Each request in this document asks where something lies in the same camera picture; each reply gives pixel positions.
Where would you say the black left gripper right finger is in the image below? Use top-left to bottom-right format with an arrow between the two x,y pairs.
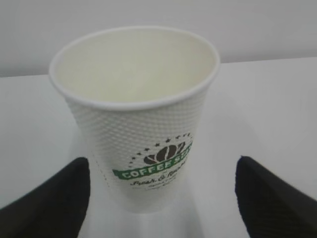
235,156 -> 317,238

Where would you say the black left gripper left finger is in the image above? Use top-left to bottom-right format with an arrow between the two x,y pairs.
0,157 -> 90,238

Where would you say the white paper coffee cup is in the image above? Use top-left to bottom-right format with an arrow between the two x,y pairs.
49,26 -> 220,213

